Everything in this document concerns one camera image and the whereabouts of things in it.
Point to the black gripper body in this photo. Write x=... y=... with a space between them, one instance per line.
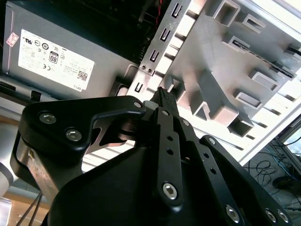
x=105 y=200

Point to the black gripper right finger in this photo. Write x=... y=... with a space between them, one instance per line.
x=235 y=179

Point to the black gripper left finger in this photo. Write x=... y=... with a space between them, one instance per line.
x=58 y=122

